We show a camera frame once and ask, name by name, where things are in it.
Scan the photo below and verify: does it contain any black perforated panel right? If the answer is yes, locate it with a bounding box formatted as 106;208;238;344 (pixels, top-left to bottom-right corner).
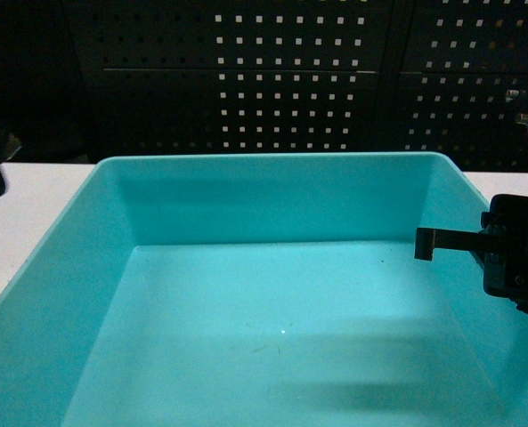
396;1;528;173

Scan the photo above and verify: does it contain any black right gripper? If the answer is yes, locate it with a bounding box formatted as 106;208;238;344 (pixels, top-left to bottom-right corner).
414;194;528;314

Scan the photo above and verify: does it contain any black perforated pegboard panel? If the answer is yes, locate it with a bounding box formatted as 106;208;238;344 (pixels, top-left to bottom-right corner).
62;1;394;158

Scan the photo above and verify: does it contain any turquoise plastic bin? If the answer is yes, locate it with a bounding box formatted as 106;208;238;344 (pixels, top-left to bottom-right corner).
0;153;528;426

